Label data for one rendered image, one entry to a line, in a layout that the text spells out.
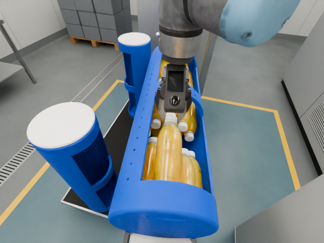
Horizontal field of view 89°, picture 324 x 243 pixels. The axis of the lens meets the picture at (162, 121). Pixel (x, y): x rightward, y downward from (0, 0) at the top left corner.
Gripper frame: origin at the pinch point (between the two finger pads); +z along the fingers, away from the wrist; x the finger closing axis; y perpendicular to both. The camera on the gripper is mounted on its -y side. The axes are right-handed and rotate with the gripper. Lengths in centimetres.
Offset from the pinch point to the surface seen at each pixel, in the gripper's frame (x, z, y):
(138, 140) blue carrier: 9.0, 2.6, -6.8
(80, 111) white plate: 43, 19, 20
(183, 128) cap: -5.4, 11.3, 7.1
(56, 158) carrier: 47, 27, -2
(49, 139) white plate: 48, 19, 2
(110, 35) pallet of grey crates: 129, 93, 320
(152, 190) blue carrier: 3.2, -0.1, -21.9
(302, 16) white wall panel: -303, 65, 441
